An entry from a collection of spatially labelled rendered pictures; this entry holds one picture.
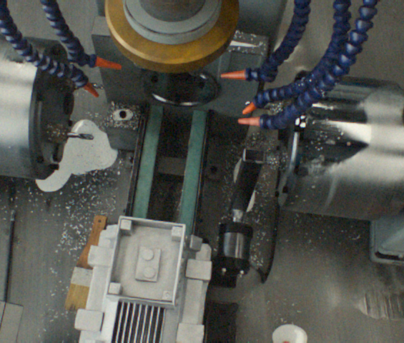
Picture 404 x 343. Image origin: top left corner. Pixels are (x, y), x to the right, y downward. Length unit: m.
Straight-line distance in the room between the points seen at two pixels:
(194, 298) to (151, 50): 0.39
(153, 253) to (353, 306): 0.52
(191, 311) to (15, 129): 0.40
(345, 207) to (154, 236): 0.33
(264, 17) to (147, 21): 0.39
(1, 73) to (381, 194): 0.64
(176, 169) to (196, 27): 0.51
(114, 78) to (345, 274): 0.61
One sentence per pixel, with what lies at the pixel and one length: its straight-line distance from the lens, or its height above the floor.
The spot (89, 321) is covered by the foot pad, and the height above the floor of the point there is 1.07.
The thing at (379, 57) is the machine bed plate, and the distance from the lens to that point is 1.47.
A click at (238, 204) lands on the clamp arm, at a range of 0.97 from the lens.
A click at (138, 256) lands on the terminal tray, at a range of 0.88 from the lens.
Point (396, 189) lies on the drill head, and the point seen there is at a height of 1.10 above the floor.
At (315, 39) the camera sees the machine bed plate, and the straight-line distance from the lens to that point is 1.46.
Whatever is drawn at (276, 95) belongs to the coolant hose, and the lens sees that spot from 0.89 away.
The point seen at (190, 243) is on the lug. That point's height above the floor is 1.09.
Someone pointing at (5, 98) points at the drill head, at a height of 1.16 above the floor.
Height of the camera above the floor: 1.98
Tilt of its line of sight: 70 degrees down
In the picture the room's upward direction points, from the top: 6 degrees clockwise
